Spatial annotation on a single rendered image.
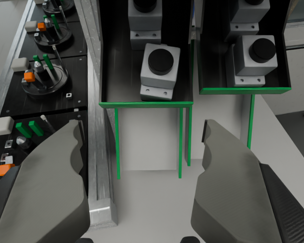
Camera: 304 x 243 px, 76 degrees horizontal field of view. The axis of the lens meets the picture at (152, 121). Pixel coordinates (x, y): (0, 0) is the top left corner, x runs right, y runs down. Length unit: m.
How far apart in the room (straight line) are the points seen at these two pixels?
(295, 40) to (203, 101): 0.87
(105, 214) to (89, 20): 0.37
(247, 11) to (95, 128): 0.44
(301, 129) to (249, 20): 1.83
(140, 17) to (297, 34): 1.10
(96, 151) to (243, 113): 0.37
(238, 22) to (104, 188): 0.41
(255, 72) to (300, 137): 1.79
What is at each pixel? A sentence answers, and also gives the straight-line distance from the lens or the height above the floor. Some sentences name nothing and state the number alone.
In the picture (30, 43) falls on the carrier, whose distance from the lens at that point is 0.93.
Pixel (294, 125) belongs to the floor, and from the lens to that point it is 2.12.
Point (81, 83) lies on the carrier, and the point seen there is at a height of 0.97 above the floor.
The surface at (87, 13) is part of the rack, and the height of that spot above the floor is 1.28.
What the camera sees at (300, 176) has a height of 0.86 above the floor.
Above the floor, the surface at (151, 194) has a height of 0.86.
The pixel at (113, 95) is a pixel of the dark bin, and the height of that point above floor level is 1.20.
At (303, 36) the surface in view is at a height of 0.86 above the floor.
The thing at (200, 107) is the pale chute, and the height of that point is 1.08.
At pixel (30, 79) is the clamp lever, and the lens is 0.60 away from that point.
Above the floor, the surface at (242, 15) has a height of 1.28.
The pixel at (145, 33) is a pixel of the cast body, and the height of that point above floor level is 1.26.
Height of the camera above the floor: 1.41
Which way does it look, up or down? 55 degrees down
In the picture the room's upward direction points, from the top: 1 degrees clockwise
